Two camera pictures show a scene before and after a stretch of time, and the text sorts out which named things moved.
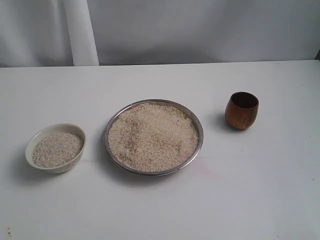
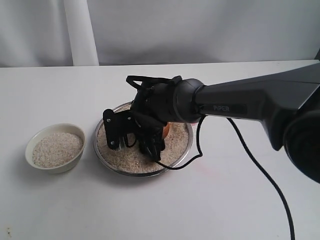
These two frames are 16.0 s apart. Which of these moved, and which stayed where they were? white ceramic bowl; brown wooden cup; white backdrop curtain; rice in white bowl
Moved: brown wooden cup
Stayed: rice in white bowl; white backdrop curtain; white ceramic bowl
